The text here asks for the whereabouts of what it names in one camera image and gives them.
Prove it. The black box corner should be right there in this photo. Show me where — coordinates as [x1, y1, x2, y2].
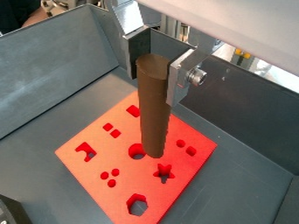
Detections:
[0, 194, 32, 224]

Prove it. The red shape-hole plate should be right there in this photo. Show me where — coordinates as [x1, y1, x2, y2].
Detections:
[55, 94, 216, 224]

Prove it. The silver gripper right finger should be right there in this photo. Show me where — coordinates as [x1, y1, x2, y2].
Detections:
[166, 31, 223, 107]

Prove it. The grey metal tray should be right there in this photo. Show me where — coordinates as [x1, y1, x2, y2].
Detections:
[0, 6, 299, 224]

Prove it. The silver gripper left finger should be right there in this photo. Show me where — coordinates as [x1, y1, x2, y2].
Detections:
[107, 0, 150, 79]

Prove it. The person in dark shirt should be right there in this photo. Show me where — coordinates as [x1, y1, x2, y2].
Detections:
[0, 0, 48, 36]

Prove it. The brown oval rod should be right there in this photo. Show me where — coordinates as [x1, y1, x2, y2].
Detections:
[136, 53, 171, 158]

